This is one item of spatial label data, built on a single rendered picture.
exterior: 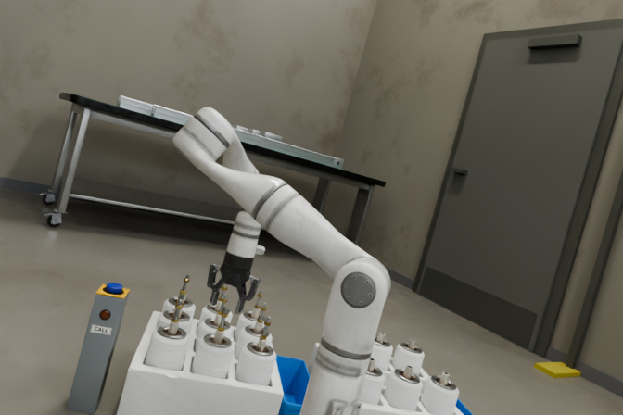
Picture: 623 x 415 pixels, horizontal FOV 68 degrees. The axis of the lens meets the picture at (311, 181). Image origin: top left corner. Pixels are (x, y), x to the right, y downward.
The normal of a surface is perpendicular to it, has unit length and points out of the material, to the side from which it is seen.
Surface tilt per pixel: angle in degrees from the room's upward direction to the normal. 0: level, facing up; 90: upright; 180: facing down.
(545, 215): 90
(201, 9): 90
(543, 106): 90
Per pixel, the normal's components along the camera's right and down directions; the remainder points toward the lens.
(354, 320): -0.23, 0.01
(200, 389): 0.18, 0.08
